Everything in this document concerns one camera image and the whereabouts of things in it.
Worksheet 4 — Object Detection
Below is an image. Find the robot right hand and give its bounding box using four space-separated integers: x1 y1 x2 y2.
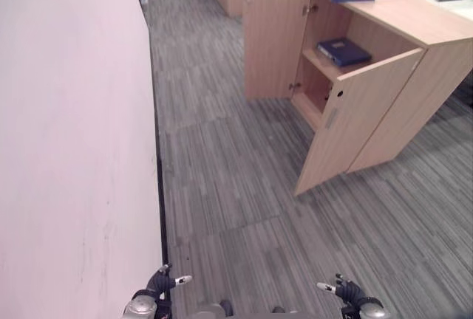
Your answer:
316 272 371 307

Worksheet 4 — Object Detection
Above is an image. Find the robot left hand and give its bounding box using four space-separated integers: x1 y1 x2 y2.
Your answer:
146 263 194 300

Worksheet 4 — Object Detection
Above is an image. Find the wooden office cabinet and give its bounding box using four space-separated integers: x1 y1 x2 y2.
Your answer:
258 0 473 175

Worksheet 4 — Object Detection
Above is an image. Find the wooden cabinet shelf board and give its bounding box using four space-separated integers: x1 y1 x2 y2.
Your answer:
302 47 374 80

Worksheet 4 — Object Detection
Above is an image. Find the robot silver body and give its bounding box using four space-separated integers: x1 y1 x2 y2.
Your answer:
191 302 301 319

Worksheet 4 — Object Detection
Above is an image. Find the wooden cabinet door with handle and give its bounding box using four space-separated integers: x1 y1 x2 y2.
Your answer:
294 47 425 198

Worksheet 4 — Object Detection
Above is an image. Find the grey cabinet door handle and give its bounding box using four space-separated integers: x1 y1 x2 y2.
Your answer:
324 109 340 129

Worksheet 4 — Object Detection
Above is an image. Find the dark blue ring binder folder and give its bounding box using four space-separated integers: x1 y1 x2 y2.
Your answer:
316 38 373 68

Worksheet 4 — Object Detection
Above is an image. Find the wooden cabinet door without handle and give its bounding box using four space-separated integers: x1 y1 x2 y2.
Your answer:
241 0 310 101

